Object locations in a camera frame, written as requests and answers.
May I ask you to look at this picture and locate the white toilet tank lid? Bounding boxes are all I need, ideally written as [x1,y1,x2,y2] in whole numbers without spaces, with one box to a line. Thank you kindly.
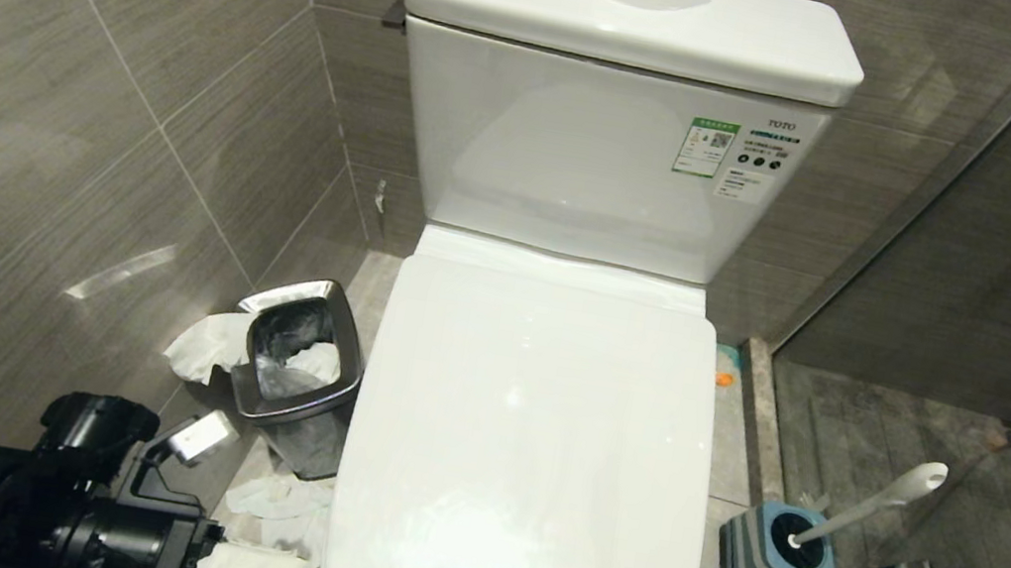
[395,0,876,113]

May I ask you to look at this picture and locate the blue grey brush holder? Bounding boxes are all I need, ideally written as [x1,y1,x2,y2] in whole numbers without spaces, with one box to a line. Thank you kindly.
[714,494,874,568]

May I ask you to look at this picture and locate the small white label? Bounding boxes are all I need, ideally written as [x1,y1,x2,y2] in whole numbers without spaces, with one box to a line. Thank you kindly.
[713,166,776,207]

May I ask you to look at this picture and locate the silver square trash bin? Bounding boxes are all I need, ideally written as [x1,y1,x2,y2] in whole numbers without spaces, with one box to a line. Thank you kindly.
[212,266,379,488]

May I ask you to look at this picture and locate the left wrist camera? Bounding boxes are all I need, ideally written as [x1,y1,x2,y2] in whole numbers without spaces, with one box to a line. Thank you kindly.
[121,398,245,524]

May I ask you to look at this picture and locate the green bordered label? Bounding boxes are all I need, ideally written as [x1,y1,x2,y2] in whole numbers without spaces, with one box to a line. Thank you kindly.
[671,115,741,181]

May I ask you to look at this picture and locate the white toilet seat lid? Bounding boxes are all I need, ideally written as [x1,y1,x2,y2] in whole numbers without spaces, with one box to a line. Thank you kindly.
[321,214,748,568]

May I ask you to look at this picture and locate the white toilet tank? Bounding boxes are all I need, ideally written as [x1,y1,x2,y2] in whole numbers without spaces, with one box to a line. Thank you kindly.
[375,13,839,301]

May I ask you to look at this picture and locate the white toilet brush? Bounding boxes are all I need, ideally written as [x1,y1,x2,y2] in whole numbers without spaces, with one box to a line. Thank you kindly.
[785,442,951,568]

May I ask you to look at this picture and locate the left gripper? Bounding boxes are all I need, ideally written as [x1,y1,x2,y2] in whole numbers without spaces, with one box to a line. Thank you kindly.
[51,487,324,568]

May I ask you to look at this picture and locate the crumpled white tissue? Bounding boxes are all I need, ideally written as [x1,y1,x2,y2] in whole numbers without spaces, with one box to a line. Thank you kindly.
[281,336,346,391]
[218,465,339,561]
[160,301,259,393]

